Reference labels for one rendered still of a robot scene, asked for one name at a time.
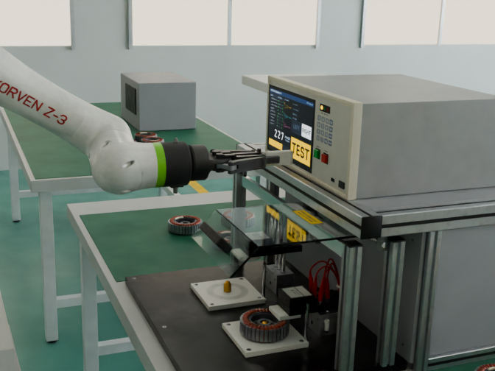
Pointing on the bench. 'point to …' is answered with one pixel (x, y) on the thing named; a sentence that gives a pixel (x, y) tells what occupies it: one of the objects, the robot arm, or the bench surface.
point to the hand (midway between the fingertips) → (277, 157)
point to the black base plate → (316, 357)
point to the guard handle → (215, 238)
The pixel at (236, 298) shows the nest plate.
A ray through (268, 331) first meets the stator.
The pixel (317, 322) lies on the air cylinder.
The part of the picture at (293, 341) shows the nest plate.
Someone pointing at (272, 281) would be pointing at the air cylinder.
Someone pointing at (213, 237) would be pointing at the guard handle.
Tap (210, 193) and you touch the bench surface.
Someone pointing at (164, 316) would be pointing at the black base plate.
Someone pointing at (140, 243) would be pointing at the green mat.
